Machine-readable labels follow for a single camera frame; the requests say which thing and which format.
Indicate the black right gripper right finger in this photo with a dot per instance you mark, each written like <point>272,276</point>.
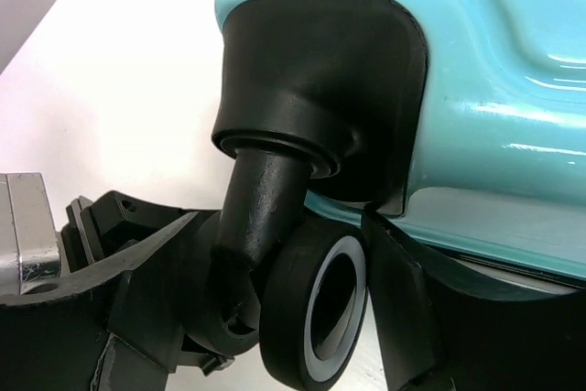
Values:
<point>444,326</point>

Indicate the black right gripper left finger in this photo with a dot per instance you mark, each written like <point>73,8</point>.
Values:
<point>113,322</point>

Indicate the pink and teal suitcase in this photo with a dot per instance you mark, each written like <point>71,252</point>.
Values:
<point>461,122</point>

